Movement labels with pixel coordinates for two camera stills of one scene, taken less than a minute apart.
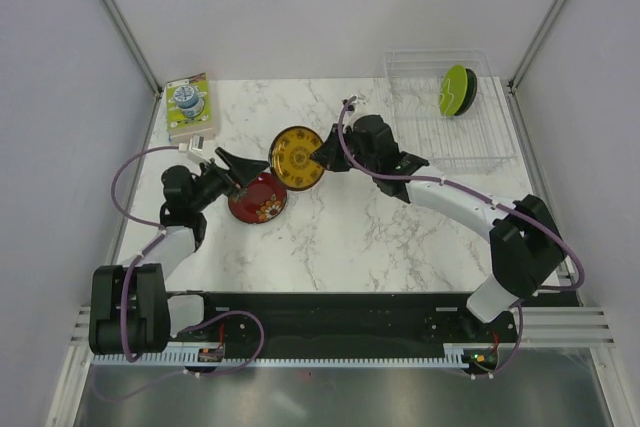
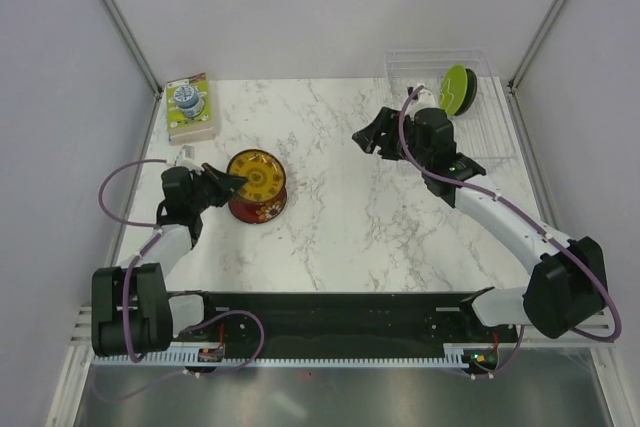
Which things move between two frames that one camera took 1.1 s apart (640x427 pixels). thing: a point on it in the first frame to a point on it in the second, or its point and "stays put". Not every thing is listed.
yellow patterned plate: [290, 158] to [264, 173]
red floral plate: [259, 199] stays put
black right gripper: [329, 154] to [386, 122]
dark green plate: [472, 87] stays put
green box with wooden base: [190, 111] stays put
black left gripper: [241, 169] stays put
